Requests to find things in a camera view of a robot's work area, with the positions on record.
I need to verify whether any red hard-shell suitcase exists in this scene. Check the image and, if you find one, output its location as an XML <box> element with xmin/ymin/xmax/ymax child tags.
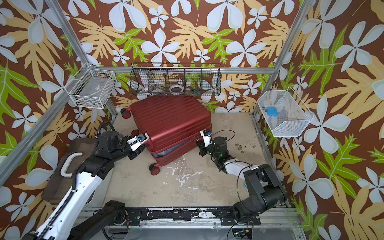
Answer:
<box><xmin>121</xmin><ymin>95</ymin><xmax>212</xmax><ymax>176</ymax></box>

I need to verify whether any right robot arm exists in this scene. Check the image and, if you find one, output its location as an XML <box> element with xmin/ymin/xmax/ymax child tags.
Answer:
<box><xmin>196</xmin><ymin>135</ymin><xmax>287</xmax><ymax>224</ymax></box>

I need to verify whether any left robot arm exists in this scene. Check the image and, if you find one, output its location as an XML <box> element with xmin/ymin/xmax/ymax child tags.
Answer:
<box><xmin>23</xmin><ymin>122</ymin><xmax>150</xmax><ymax>240</ymax></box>

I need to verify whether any white tape roll in basket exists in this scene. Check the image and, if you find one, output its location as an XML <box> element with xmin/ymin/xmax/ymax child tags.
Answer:
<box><xmin>169</xmin><ymin>84</ymin><xmax>184</xmax><ymax>95</ymax></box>

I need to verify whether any blue object in basket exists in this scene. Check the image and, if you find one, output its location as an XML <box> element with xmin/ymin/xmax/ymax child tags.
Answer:
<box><xmin>267</xmin><ymin>107</ymin><xmax>279</xmax><ymax>117</ymax></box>

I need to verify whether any white mesh basket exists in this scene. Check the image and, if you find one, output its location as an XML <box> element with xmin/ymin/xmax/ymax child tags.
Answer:
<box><xmin>258</xmin><ymin>87</ymin><xmax>315</xmax><ymax>138</ymax></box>

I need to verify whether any brown plastic storage box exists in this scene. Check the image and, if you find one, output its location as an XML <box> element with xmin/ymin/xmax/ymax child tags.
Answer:
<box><xmin>42</xmin><ymin>138</ymin><xmax>97</xmax><ymax>205</ymax></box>

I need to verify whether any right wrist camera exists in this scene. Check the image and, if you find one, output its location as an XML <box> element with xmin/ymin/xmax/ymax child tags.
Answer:
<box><xmin>200</xmin><ymin>130</ymin><xmax>213</xmax><ymax>148</ymax></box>

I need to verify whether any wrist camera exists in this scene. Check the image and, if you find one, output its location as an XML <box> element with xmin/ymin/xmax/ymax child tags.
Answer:
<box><xmin>200</xmin><ymin>130</ymin><xmax>213</xmax><ymax>148</ymax></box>
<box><xmin>127</xmin><ymin>133</ymin><xmax>150</xmax><ymax>152</ymax></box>

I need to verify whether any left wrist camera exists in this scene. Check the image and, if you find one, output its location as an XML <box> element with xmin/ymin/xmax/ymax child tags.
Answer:
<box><xmin>127</xmin><ymin>133</ymin><xmax>150</xmax><ymax>152</ymax></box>

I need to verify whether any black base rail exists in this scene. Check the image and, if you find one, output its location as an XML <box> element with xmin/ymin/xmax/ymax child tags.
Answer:
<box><xmin>126</xmin><ymin>206</ymin><xmax>261</xmax><ymax>226</ymax></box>

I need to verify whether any black wire basket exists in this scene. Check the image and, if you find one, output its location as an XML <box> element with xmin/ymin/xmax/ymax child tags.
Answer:
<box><xmin>128</xmin><ymin>62</ymin><xmax>222</xmax><ymax>97</ymax></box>

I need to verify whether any white wire basket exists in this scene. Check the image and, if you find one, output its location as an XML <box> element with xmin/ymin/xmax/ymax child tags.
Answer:
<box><xmin>65</xmin><ymin>65</ymin><xmax>117</xmax><ymax>109</ymax></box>

